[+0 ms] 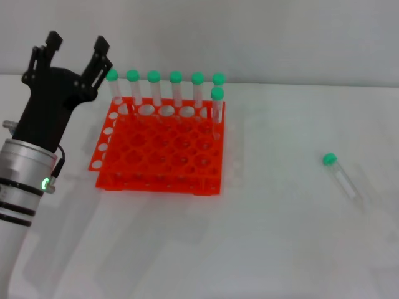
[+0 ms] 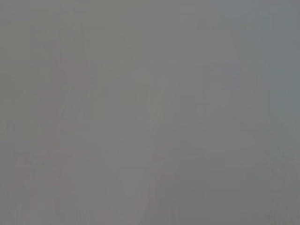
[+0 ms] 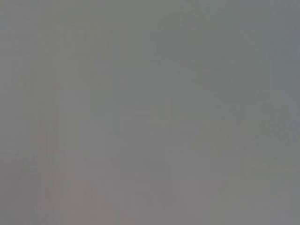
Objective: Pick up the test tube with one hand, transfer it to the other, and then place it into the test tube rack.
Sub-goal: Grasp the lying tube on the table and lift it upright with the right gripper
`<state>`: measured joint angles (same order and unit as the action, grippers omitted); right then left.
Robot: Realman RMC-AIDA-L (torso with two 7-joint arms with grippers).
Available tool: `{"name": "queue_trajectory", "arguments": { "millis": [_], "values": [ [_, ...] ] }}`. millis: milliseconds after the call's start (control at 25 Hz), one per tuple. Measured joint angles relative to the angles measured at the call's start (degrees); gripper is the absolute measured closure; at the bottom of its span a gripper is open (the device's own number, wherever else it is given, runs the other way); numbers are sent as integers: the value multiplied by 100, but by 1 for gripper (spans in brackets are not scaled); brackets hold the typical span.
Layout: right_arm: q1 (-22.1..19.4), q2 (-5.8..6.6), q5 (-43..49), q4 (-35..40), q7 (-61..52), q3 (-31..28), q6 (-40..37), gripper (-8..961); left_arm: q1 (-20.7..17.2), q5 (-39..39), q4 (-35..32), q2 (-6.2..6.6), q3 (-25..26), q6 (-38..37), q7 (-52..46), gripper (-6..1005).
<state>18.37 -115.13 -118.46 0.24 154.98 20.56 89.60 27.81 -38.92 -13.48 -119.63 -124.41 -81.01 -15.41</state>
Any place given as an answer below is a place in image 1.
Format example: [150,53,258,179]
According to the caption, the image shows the green capped clear test tube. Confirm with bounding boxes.
[212,72,226,93]
[126,69,143,107]
[322,152,367,213]
[105,68,124,106]
[191,72,206,109]
[210,87,225,140]
[147,70,163,107]
[169,70,184,108]

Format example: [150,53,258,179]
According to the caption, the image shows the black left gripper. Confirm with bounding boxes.
[12,30,114,154]

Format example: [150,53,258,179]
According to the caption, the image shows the orange test tube rack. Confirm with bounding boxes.
[88,96,227,196]

